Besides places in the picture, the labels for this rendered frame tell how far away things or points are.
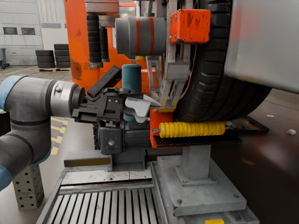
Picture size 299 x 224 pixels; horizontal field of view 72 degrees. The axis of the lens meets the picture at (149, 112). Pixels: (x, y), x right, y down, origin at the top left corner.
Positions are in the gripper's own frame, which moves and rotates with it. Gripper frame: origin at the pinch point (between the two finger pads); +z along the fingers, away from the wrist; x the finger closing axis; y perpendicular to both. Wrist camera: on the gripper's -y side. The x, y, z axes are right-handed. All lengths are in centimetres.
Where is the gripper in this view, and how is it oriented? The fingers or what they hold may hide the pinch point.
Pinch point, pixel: (155, 102)
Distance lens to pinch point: 54.0
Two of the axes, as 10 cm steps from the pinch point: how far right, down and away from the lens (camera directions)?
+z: 9.9, 1.2, 0.8
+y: -0.7, 9.0, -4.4
